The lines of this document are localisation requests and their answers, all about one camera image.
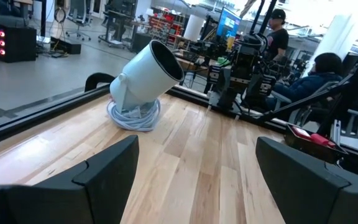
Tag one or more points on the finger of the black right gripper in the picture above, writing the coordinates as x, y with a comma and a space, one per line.
252, 99
227, 99

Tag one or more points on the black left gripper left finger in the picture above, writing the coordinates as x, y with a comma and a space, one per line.
73, 199

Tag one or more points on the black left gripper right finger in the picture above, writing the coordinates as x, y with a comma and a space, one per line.
315, 193

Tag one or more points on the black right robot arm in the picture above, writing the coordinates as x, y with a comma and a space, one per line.
249, 53

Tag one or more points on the grey office chair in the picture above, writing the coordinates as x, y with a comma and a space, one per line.
353, 116
79, 9

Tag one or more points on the person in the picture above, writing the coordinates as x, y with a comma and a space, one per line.
306, 87
278, 40

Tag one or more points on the black plastic tray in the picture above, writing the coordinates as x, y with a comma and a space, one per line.
309, 152

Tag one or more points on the yellow bottle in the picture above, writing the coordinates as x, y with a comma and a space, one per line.
230, 43

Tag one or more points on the lit computer monitor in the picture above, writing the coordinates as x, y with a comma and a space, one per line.
228, 23

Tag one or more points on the white paper roll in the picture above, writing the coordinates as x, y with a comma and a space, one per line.
194, 28

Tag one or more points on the red storage shelf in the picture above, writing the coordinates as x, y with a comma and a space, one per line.
166, 26

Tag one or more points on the black speaker box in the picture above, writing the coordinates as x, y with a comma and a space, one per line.
141, 42

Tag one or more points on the black clamp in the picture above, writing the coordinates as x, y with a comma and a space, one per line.
98, 77

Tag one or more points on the black desk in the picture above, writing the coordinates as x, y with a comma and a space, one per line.
117, 18

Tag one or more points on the black floor box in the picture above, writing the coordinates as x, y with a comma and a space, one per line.
67, 46

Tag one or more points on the black computer tower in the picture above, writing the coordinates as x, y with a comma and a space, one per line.
17, 43

